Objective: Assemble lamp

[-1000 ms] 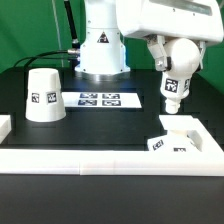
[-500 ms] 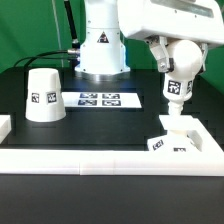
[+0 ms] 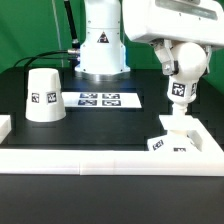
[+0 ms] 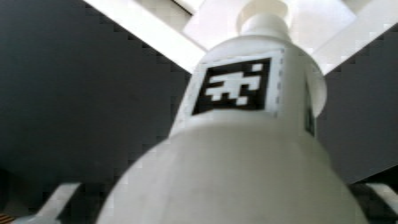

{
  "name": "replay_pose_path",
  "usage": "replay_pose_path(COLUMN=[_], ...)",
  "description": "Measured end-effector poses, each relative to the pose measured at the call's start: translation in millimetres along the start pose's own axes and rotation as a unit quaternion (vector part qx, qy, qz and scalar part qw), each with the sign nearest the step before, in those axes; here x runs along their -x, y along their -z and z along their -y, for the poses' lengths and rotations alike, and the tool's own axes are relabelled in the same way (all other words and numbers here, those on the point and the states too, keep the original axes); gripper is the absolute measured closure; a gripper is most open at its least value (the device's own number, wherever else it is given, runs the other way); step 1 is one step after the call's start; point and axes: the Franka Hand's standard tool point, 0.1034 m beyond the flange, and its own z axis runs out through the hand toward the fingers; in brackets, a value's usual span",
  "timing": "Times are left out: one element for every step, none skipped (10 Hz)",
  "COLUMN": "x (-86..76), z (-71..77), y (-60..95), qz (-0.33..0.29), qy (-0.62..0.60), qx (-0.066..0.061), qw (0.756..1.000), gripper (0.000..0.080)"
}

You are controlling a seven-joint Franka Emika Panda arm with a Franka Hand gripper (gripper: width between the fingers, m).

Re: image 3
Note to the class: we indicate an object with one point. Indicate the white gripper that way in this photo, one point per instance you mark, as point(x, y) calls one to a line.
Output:
point(198, 21)

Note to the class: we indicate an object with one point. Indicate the white lamp bulb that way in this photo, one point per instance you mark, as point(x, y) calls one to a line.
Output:
point(182, 87)

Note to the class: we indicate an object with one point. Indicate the white lamp base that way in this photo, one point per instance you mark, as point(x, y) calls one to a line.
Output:
point(172, 141)

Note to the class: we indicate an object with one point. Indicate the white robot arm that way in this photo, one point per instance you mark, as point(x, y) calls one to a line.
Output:
point(103, 55)

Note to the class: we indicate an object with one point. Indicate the white lamp shade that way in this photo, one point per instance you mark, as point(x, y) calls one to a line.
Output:
point(44, 99)

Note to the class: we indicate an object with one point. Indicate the white L-shaped fence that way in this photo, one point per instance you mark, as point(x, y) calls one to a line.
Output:
point(208, 160)

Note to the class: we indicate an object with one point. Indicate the white marker sheet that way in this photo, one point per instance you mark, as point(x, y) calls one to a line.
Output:
point(101, 100)

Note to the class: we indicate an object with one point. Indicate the white block at left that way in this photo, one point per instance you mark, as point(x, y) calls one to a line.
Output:
point(5, 126)

